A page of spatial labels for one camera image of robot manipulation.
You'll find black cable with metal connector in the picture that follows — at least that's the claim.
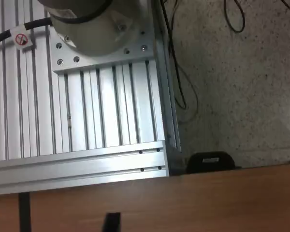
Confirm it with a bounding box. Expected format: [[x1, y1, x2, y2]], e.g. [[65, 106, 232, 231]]
[[0, 18, 54, 49]]

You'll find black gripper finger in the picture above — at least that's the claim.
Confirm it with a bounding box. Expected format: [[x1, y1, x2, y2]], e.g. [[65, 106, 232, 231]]
[[101, 212, 121, 232]]

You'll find thin black looped cable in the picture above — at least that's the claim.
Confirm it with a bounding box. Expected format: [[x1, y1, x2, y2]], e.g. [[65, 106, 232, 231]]
[[223, 0, 246, 33]]

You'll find black hanging cable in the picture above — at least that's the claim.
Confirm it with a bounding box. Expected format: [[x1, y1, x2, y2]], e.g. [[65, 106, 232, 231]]
[[158, 0, 199, 123]]

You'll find white warning tag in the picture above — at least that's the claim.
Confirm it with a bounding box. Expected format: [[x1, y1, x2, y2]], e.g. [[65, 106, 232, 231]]
[[14, 27, 36, 51]]

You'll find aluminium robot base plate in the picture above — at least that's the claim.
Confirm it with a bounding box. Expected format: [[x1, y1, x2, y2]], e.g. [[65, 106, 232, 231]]
[[49, 0, 158, 73]]

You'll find black strip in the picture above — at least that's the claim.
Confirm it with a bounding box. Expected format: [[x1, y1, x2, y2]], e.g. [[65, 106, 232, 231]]
[[18, 192, 31, 232]]

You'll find aluminium profile robot platform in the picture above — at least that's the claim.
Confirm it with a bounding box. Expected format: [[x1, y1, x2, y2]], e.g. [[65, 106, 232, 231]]
[[0, 0, 182, 196]]

